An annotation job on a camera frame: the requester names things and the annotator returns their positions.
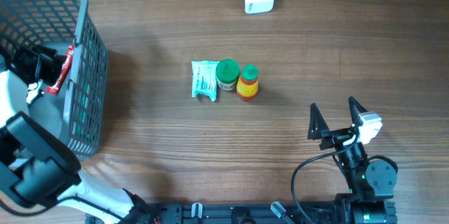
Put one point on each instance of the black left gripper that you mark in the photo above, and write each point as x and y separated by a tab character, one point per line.
55	62

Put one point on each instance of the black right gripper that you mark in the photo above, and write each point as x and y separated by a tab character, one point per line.
334	137

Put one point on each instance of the red stick packet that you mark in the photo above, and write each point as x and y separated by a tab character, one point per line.
66	66

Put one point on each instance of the red yellow sauce bottle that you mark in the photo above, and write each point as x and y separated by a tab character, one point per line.
247	85

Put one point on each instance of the green lid jar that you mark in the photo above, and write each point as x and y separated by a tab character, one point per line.
227	74

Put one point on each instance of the light blue tissue packet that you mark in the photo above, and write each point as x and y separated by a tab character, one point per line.
204	80

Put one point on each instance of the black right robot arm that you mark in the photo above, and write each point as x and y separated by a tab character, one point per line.
370	180

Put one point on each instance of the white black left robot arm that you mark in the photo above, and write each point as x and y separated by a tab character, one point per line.
36	168

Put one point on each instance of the grey plastic mesh basket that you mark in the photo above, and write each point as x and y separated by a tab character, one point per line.
74	115

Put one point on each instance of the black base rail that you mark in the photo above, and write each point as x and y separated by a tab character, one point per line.
245	213

